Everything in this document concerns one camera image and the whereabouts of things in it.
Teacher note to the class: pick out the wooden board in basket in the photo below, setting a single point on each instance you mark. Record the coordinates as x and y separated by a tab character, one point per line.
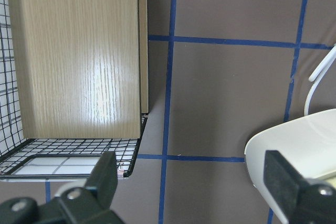
81	67

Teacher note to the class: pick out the white two-slot toaster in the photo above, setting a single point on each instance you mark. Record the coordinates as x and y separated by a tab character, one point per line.
308	144

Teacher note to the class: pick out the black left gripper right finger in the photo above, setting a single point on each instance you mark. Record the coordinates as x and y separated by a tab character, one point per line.
299	198

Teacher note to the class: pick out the wire basket with checkered liner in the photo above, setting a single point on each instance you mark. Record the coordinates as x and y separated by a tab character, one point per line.
48	158

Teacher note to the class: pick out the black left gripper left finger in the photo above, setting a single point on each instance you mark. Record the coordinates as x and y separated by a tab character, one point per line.
98	190

